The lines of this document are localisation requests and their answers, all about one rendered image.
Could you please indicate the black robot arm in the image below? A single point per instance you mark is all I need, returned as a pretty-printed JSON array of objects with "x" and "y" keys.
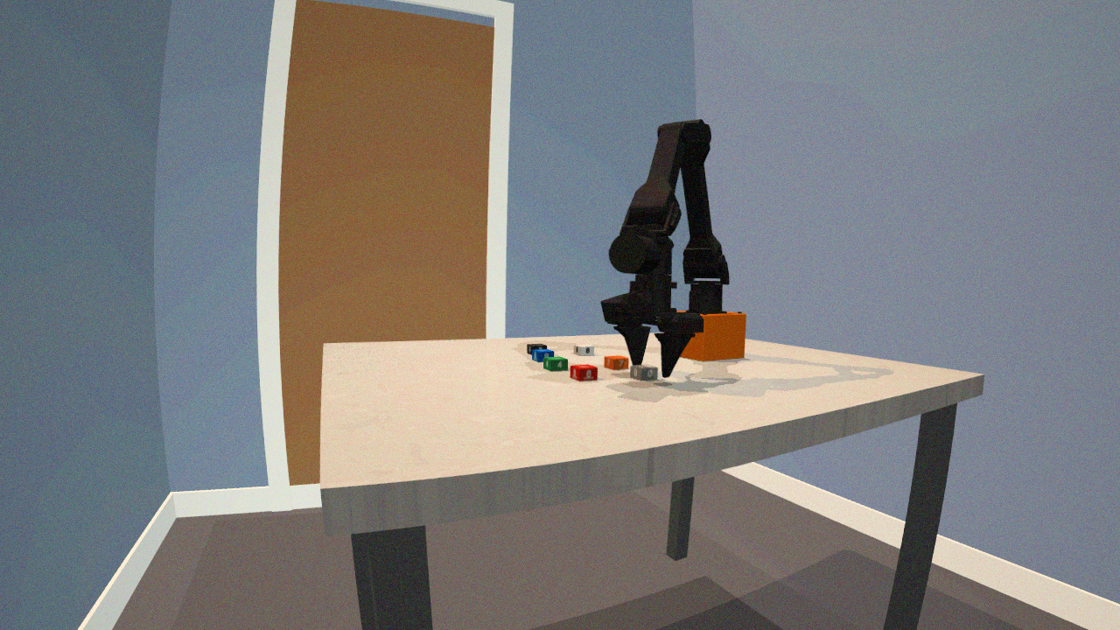
[{"x": 643, "y": 246}]

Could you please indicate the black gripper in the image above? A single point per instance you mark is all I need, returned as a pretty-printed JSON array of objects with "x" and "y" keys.
[{"x": 677, "y": 327}]

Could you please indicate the red digit block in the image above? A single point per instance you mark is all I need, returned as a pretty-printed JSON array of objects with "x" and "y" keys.
[{"x": 584, "y": 373}]

